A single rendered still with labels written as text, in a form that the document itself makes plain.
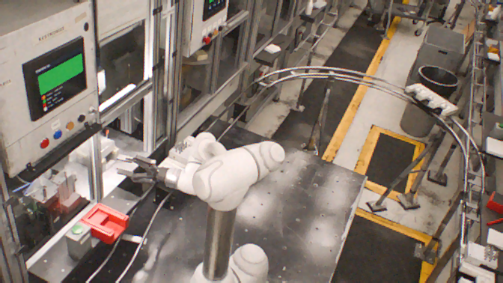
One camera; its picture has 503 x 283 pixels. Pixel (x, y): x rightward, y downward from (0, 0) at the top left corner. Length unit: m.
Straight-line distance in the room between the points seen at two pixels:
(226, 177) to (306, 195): 1.28
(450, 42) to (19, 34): 4.98
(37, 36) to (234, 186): 0.73
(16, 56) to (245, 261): 1.12
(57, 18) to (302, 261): 1.53
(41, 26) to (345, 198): 1.87
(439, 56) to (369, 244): 2.46
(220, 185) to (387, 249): 2.25
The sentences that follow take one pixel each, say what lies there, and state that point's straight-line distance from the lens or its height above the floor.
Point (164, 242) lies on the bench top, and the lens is 2.27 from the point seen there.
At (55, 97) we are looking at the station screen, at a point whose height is 1.58.
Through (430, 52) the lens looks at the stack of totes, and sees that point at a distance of 5.21.
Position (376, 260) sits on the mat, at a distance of 3.39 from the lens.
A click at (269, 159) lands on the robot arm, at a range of 1.47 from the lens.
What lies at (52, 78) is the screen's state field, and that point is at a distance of 1.53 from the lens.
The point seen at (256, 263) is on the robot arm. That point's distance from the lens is 1.90.
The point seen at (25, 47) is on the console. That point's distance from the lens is 1.46.
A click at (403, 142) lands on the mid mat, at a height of 0.01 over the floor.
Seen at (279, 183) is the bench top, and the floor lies 0.68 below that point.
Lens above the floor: 2.43
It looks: 37 degrees down
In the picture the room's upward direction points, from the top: 10 degrees clockwise
